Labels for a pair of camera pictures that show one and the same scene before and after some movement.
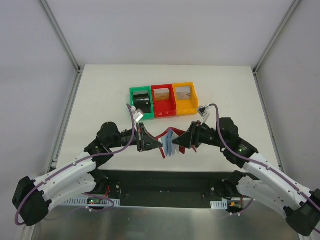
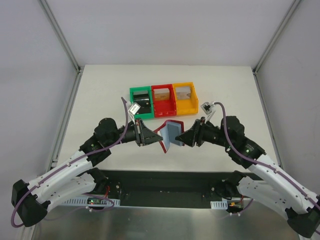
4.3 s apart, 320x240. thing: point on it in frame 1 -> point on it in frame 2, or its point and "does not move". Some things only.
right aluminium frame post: [292, 8] does not move
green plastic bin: [148, 88] does not move
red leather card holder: [178, 132] -> [163, 125]
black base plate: [165, 188] does not move
